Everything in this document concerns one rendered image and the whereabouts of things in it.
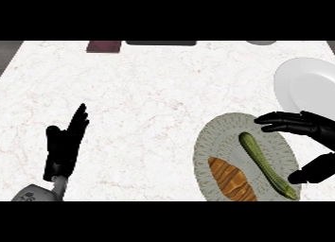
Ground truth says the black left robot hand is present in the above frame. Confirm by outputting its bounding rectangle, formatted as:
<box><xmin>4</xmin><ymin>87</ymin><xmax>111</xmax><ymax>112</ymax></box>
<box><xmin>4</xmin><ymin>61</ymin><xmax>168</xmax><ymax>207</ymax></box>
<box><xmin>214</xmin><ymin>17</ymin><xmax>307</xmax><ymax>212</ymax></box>
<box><xmin>41</xmin><ymin>103</ymin><xmax>90</xmax><ymax>182</ymax></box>

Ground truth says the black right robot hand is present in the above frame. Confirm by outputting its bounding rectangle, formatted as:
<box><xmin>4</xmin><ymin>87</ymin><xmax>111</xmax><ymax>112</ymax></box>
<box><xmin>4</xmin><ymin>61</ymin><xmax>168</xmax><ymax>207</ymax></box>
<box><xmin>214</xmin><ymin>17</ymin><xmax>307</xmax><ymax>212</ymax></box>
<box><xmin>253</xmin><ymin>110</ymin><xmax>335</xmax><ymax>185</ymax></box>

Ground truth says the white round plate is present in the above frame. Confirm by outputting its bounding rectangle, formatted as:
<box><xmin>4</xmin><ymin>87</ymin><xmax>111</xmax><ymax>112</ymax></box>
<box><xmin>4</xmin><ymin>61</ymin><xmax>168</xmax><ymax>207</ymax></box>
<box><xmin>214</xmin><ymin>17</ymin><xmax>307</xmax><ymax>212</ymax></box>
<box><xmin>272</xmin><ymin>57</ymin><xmax>335</xmax><ymax>127</ymax></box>

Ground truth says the long green squash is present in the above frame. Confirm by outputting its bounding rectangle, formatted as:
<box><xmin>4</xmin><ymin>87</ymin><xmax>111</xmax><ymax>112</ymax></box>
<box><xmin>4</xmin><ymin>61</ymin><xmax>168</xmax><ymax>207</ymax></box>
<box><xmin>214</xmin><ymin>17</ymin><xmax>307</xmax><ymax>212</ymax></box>
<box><xmin>238</xmin><ymin>131</ymin><xmax>298</xmax><ymax>201</ymax></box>

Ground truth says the oval grey patterned placemat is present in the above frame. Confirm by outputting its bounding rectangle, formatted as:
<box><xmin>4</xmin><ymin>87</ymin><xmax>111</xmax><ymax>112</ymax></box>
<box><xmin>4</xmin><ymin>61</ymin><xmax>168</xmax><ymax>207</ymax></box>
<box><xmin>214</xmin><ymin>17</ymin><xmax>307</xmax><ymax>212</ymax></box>
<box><xmin>192</xmin><ymin>112</ymin><xmax>303</xmax><ymax>202</ymax></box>

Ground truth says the brown bread loaf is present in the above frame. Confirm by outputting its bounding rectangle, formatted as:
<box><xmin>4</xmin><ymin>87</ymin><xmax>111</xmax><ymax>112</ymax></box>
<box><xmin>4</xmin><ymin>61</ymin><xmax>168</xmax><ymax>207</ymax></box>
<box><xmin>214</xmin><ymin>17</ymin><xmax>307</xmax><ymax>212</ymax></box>
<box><xmin>207</xmin><ymin>156</ymin><xmax>259</xmax><ymax>202</ymax></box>

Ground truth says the pale grey round object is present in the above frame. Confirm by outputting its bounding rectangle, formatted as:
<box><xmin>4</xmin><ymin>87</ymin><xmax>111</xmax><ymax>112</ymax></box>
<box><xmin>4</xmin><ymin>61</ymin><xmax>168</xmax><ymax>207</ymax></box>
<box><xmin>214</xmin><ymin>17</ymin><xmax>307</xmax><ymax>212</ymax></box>
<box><xmin>245</xmin><ymin>40</ymin><xmax>278</xmax><ymax>46</ymax></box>

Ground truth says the maroon flat box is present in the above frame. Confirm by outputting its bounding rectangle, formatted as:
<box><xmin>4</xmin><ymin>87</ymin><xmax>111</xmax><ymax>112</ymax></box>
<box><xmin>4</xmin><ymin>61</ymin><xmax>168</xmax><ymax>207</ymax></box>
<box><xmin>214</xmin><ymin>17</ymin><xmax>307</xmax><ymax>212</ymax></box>
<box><xmin>86</xmin><ymin>40</ymin><xmax>123</xmax><ymax>54</ymax></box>

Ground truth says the dark grey flat appliance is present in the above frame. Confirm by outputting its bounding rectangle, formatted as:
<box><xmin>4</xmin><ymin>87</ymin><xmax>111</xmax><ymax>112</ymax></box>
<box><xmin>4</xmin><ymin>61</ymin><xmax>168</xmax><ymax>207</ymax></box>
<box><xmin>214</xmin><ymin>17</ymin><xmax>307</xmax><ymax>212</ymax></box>
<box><xmin>124</xmin><ymin>40</ymin><xmax>198</xmax><ymax>47</ymax></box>

